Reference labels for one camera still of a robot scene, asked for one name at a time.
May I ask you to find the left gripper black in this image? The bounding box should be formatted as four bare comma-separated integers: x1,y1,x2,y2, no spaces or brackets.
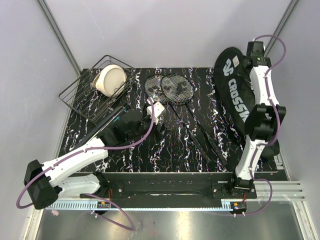
127,103,171,142

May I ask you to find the black racket bag Crossway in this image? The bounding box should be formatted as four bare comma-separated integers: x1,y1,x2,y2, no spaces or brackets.
212,46,281,158

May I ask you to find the black BOKA shuttlecock tube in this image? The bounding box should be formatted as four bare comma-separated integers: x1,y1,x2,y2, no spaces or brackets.
74,102,131,149

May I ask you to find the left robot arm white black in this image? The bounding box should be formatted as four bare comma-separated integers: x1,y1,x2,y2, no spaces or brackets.
16,105,165,210

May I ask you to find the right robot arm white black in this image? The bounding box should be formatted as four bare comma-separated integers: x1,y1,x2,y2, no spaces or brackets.
227,40,287,199

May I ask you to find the left badminton racket black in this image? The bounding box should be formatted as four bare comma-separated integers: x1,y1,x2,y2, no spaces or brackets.
144,74,169,105

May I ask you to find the badminton racket black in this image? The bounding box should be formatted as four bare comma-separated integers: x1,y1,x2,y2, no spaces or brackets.
159,73,228,167
144,74,169,105

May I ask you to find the right badminton racket black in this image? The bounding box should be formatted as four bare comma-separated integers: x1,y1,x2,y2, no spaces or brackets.
159,73,228,167

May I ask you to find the white round container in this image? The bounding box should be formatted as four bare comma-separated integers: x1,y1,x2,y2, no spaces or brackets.
92,64,127,98

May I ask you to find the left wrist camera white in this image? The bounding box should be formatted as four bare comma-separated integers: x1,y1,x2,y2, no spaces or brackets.
146,101,166,125

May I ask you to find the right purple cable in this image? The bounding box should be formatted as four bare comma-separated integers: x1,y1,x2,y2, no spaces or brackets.
249,34,287,216

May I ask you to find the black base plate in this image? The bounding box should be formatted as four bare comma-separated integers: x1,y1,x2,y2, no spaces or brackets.
93,171,257,200

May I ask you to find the black wire basket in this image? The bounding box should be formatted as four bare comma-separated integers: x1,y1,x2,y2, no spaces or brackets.
58,55,136,124

